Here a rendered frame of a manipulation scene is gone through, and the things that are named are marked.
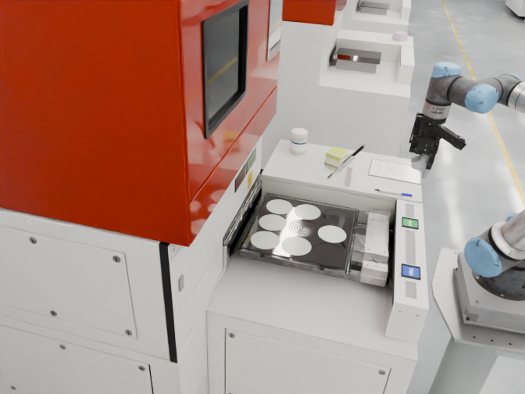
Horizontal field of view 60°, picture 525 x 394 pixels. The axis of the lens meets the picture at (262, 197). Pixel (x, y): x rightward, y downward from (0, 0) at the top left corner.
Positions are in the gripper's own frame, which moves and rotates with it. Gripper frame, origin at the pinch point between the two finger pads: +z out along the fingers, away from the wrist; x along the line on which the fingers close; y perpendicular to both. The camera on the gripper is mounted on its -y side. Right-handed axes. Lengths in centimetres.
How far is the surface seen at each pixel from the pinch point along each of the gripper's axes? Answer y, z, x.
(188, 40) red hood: 53, -50, 62
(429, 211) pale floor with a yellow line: -35, 116, -168
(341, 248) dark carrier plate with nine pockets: 22.0, 25.6, 13.5
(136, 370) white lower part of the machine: 72, 42, 66
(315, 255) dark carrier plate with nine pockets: 30.1, 25.7, 19.5
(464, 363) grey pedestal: -26, 60, 19
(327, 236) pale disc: 27.6, 25.6, 8.1
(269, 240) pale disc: 47, 26, 17
